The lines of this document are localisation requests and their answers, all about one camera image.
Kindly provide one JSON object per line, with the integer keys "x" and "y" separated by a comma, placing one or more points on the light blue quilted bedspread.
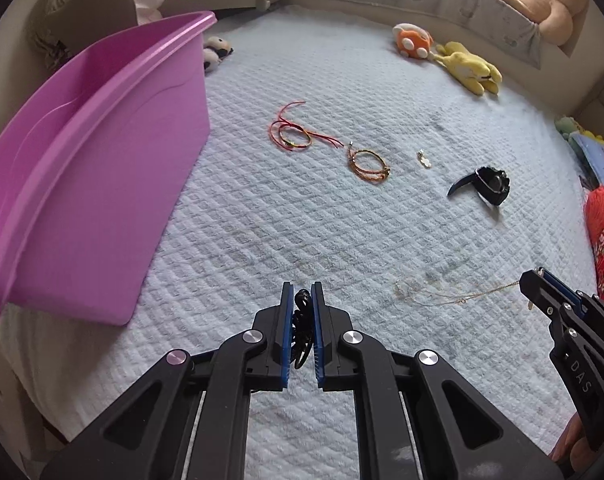
{"x": 310, "y": 174}

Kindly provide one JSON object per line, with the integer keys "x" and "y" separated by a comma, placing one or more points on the yellow plush toy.
{"x": 473, "y": 72}

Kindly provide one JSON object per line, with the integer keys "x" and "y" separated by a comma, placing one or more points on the black digital wristwatch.
{"x": 490, "y": 183}

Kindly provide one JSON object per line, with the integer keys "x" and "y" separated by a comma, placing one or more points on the person's right hand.
{"x": 573, "y": 446}

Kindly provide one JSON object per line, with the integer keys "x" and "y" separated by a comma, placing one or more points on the panda plush toy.
{"x": 215, "y": 50}

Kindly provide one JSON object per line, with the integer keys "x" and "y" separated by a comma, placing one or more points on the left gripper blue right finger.
{"x": 319, "y": 354}

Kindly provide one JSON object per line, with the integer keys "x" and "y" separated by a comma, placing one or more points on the grey chair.
{"x": 59, "y": 29}

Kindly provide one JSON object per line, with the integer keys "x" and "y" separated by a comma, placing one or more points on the small silver flower charm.
{"x": 423, "y": 159}

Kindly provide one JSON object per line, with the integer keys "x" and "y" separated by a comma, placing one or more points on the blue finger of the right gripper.
{"x": 575, "y": 298}
{"x": 544, "y": 290}

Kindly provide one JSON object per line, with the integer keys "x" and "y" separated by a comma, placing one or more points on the gold chain flower pendant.
{"x": 428, "y": 296}

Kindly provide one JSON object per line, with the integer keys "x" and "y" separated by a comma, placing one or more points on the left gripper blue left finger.
{"x": 287, "y": 332}

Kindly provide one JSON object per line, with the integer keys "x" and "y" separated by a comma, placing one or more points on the orange white plush toy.
{"x": 412, "y": 41}

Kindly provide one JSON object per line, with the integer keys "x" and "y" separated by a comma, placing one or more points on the green plush toy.
{"x": 567, "y": 125}

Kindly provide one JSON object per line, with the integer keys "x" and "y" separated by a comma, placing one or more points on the purple plastic bin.
{"x": 92, "y": 165}

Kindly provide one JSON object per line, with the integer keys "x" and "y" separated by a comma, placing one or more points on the blue pillow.
{"x": 590, "y": 154}

